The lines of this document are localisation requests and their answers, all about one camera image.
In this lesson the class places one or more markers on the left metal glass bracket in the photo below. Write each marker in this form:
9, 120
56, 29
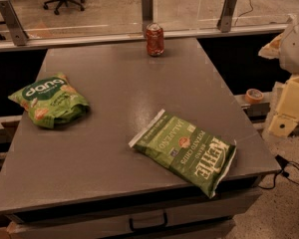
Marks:
17, 33

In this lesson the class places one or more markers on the middle metal glass bracket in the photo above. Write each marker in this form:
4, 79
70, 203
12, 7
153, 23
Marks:
147, 13

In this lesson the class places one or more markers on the metal glass bracket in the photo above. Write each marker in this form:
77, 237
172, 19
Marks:
147, 13
225, 20
17, 33

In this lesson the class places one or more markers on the red soda can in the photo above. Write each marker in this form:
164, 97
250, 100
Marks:
154, 35

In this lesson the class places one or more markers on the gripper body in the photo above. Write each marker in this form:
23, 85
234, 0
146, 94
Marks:
296, 49

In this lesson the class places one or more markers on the orange tape roll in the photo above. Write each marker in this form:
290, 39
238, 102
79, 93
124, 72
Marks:
253, 96

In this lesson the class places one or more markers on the green jalapeno kettle chip bag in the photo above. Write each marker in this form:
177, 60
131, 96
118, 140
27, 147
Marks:
186, 150

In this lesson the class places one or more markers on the grey table drawer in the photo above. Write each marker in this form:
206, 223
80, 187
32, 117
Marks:
211, 219

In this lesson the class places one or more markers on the right metal glass bracket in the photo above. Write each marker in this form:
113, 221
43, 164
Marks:
225, 20

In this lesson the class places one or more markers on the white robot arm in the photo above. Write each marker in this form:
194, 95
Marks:
285, 48

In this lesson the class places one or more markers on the green dang rice chip bag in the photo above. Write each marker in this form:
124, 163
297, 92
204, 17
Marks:
51, 101

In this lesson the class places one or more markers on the black drawer handle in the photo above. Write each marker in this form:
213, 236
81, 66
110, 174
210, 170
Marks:
145, 222

